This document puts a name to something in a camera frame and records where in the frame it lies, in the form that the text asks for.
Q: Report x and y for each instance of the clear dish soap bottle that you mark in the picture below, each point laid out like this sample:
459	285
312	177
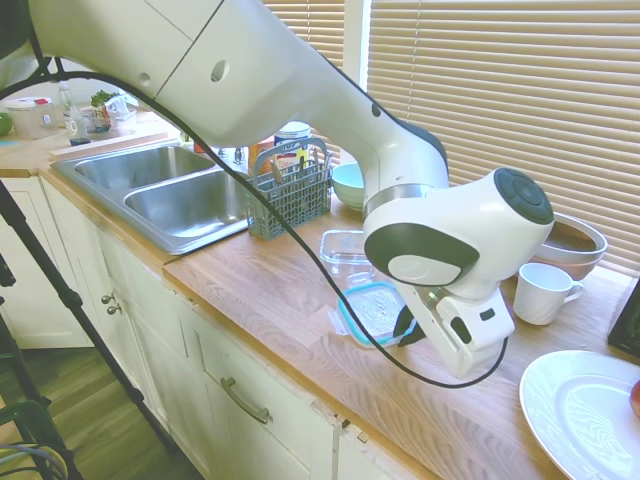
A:
75	122

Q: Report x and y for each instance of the narrow beige window blinds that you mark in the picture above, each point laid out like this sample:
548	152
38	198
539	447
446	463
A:
310	30

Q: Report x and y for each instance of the green leafy herbs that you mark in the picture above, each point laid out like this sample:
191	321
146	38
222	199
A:
102	97

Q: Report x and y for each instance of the white ceramic mug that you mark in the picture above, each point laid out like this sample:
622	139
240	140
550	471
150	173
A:
540	295

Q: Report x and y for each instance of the plastic tub with white lid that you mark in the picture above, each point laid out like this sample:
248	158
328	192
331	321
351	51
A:
27	120

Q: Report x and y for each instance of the clear glass food container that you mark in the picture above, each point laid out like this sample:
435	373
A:
345	250

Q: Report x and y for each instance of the pink bowl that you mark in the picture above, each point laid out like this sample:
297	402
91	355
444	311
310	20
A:
575	271

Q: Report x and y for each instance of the clear lid with teal seal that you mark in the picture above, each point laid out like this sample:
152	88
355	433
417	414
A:
372	310

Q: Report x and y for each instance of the black tripod stand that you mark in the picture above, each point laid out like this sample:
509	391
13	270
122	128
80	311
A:
50	270

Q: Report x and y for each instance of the silver utensil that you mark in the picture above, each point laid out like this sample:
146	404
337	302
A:
322	161

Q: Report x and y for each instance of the clear plastic bag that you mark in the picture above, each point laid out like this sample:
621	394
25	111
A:
117	115

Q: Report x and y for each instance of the black appliance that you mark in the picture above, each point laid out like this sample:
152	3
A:
627	325

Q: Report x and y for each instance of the light wooden board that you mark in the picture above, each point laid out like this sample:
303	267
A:
110	142

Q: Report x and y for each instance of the green apple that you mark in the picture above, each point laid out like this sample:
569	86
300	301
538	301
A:
4	124

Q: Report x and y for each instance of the white dinner plate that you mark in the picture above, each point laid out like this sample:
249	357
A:
575	415

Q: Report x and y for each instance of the round metal cabinet knob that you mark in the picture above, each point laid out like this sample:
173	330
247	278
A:
107	299
114	309

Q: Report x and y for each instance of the grey metal bowl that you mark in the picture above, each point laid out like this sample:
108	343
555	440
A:
575	245

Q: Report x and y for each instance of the wide beige window blinds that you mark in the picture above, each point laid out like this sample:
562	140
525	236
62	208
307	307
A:
500	100

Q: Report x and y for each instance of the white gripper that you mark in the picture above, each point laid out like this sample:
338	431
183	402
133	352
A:
470	330

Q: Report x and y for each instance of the stainless steel double sink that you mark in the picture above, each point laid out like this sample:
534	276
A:
175	205

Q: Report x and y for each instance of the white kitchen cabinet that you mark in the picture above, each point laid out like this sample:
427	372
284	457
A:
175	360

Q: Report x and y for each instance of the red fruit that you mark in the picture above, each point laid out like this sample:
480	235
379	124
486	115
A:
636	397

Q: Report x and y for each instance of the orange box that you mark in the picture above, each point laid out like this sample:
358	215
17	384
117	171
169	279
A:
261	152

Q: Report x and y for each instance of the grey plastic cutlery basket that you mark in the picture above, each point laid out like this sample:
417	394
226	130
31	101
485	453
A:
295	200

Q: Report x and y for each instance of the light blue ceramic bowl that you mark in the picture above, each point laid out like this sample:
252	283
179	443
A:
347	185

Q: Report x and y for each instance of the white wipes canister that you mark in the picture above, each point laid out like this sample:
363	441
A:
294	137

